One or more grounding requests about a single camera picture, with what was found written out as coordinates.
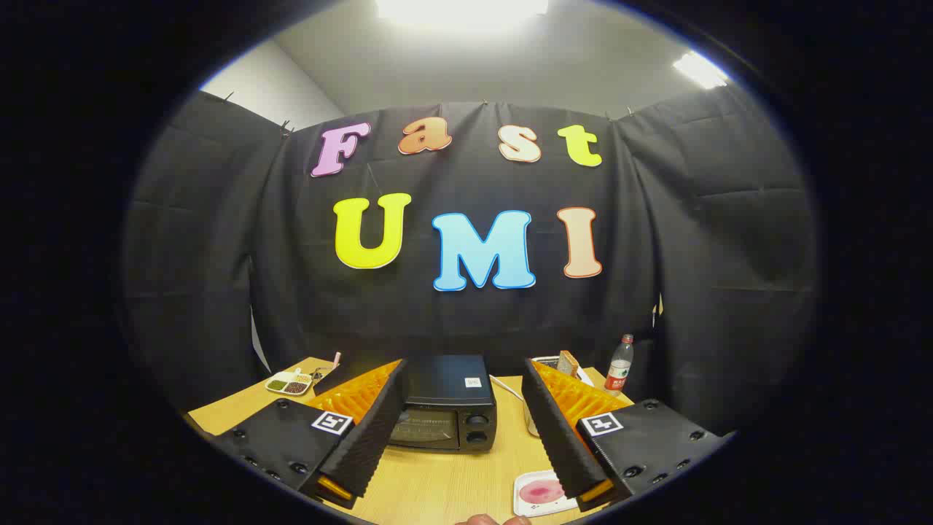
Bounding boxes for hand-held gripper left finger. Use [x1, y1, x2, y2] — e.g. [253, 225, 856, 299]
[211, 357, 410, 511]

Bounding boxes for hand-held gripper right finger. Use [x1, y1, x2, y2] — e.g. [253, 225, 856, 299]
[521, 357, 730, 513]

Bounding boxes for pink round meat slice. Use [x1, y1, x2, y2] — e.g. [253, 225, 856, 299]
[519, 480, 566, 505]

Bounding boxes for white square plate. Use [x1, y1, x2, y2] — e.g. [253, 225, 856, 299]
[513, 470, 580, 518]

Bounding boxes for black toaster oven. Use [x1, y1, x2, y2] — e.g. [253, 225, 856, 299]
[313, 354, 499, 454]

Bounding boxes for white pop-up toaster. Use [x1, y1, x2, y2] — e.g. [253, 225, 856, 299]
[523, 354, 595, 438]

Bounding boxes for plastic water bottle red label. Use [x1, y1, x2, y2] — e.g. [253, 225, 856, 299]
[604, 334, 635, 396]

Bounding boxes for white divided dish with beans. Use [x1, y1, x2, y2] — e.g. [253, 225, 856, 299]
[265, 370, 314, 396]

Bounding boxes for small ceiling light panel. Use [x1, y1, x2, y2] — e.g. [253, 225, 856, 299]
[672, 50, 730, 90]

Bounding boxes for large ceiling light panel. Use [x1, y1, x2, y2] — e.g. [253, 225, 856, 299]
[375, 0, 549, 23]

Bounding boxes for white power cable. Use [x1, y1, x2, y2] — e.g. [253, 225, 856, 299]
[488, 375, 526, 402]

